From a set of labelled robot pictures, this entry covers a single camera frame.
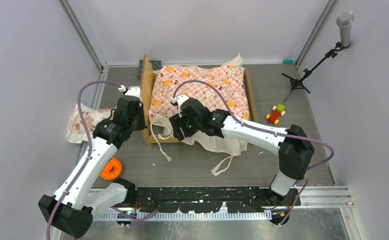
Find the wooden pet bed frame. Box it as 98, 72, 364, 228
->
139, 54, 258, 147

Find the pink checkered duck blanket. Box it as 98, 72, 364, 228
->
148, 53, 251, 177

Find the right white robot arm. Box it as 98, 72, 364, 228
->
169, 94, 315, 206

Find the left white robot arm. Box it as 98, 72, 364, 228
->
38, 95, 146, 239

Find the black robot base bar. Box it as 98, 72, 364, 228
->
116, 186, 301, 225

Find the white floral pillow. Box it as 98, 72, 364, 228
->
65, 103, 115, 144

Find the orange plastic arch piece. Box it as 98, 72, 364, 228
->
99, 157, 123, 181

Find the red green toy car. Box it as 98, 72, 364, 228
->
265, 103, 286, 125

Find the black microphone tripod stand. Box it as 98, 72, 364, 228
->
281, 42, 351, 102

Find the teal small block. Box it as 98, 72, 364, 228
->
282, 59, 294, 65

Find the grey microphone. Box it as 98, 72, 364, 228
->
336, 10, 354, 48

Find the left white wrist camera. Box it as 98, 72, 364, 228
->
124, 86, 142, 101

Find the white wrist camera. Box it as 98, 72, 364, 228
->
124, 86, 142, 101
170, 94, 189, 113

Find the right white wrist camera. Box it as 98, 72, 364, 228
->
170, 94, 189, 113

